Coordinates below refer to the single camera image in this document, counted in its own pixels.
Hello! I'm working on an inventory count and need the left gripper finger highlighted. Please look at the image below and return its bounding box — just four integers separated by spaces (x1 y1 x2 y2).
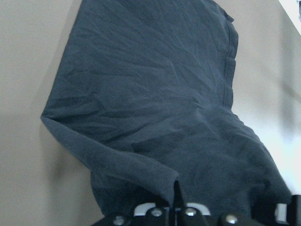
173 181 186 210

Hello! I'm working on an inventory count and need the black t-shirt with logo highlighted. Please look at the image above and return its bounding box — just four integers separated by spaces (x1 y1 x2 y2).
41 0 291 216

